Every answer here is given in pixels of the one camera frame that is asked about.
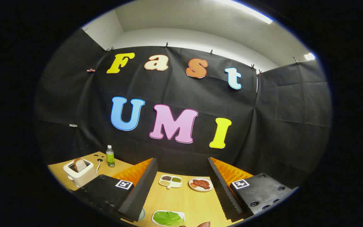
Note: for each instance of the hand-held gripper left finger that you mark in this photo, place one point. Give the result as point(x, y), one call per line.
point(139, 192)

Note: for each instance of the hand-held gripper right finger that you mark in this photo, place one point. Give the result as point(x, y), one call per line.
point(224, 192)

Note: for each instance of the green lettuce leaf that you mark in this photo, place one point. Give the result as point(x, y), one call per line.
point(168, 218)

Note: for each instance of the white bread slice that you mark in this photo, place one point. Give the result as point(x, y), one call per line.
point(80, 165)

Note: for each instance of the white oval plate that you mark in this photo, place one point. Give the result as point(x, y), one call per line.
point(211, 186)

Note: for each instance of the pale green round plate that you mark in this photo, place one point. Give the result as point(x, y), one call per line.
point(142, 215)

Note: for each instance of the red meat slice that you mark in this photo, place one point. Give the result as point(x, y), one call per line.
point(201, 184)

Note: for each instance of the heap of pale beans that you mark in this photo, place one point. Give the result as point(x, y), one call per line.
point(165, 183)

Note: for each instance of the heap of dark red beans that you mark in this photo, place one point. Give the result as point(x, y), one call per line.
point(166, 178)

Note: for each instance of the white divided dish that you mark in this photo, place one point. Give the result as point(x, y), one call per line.
point(170, 186)

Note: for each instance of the heap of green beans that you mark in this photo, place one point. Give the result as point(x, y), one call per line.
point(176, 179)

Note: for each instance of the green label drink bottle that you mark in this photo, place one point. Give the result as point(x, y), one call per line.
point(110, 157)

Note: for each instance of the white square plate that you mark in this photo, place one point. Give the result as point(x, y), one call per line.
point(181, 213)

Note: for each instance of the white toaster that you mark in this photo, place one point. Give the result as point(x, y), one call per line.
point(82, 178)

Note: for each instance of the black backdrop cloth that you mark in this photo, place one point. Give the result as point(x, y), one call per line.
point(263, 126)

